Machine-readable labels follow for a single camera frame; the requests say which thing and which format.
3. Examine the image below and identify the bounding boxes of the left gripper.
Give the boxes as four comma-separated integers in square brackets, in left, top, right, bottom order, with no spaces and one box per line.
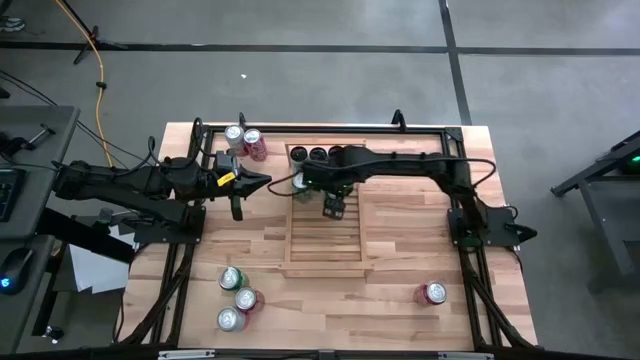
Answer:
[212,166,274,223]

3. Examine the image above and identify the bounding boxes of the red Coca-Cola can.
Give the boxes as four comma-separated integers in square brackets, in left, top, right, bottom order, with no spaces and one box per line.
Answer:
[243,128,269,162]

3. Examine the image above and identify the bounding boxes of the red soda can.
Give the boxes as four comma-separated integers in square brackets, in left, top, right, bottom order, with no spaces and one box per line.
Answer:
[413,280,449,307]
[234,286,265,315]

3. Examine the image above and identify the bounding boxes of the wooden shelf rack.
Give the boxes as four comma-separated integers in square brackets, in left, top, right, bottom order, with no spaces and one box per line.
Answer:
[278,141,375,280]

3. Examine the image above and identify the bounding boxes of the pink white soda can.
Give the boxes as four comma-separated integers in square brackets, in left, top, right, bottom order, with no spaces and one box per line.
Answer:
[223,124,247,158]

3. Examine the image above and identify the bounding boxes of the silver soda can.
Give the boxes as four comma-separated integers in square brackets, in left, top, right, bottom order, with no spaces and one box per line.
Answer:
[216,306,249,334]

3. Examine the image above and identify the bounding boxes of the white paper sheet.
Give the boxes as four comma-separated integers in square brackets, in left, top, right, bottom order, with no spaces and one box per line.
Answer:
[67,223,132,296]

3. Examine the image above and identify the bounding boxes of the black tripod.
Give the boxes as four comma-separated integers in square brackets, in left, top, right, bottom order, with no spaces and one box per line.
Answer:
[59,0,129,66]

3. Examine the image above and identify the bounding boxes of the computer keyboard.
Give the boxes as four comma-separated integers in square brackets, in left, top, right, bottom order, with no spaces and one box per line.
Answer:
[0,167,27,224]

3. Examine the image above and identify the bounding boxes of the black desk clamp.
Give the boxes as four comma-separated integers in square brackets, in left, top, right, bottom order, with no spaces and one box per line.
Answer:
[0,123,57,157]

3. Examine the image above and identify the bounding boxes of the black computer mouse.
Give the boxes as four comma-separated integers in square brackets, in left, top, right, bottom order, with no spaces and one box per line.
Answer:
[0,247,35,296]

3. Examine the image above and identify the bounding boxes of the grey metal desk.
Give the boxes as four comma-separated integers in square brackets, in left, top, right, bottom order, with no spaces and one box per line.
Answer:
[549,129,640,279]

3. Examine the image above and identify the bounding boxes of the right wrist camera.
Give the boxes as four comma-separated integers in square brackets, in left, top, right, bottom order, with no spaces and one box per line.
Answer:
[322,195,348,222]

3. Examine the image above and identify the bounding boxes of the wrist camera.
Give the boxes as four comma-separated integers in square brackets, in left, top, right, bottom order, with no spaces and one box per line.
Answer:
[322,195,348,222]
[214,151,240,174]

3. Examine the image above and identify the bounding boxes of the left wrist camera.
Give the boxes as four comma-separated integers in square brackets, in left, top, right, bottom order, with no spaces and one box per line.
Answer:
[214,151,240,174]

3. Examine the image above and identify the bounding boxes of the black table frame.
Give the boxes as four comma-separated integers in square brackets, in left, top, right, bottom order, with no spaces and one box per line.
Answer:
[114,122,539,360]

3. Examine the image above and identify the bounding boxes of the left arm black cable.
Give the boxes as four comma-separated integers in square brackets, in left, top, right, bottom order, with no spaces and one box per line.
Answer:
[144,116,211,174]

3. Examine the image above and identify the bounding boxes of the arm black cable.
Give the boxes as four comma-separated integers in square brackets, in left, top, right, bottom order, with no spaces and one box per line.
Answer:
[266,156,497,199]
[144,116,211,174]

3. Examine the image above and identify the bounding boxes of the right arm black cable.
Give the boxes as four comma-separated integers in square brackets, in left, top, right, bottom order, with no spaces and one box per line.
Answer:
[266,156,497,199]

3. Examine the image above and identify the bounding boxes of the silver metal bracket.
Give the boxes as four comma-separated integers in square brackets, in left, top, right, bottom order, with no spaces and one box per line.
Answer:
[437,351,495,360]
[157,349,217,360]

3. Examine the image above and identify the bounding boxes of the yellow cable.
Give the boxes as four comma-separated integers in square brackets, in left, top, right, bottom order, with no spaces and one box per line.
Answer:
[53,0,115,169]

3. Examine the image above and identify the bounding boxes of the white cable coil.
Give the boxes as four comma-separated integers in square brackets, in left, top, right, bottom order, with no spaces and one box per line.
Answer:
[0,14,26,34]

